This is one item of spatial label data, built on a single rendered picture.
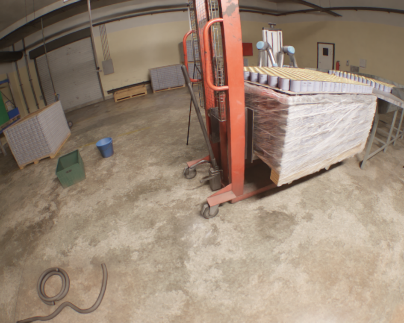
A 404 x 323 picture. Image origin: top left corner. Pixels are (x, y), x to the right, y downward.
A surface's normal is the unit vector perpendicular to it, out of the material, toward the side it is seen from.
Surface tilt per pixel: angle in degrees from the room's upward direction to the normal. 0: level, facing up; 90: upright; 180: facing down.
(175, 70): 89
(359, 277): 0
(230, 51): 90
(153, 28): 90
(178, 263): 0
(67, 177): 90
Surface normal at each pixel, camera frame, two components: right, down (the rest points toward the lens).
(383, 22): -0.94, 0.26
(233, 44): 0.33, 0.47
